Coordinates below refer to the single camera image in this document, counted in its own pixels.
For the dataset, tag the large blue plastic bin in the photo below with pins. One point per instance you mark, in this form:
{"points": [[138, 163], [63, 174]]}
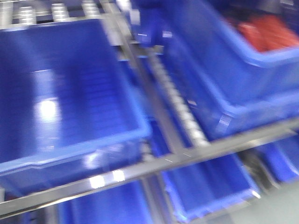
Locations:
{"points": [[67, 110]]}

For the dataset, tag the steel roller shelf frame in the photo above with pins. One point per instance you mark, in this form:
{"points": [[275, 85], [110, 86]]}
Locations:
{"points": [[183, 135]]}

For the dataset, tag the blue bin with red parts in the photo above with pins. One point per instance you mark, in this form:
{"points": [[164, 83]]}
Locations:
{"points": [[234, 87]]}

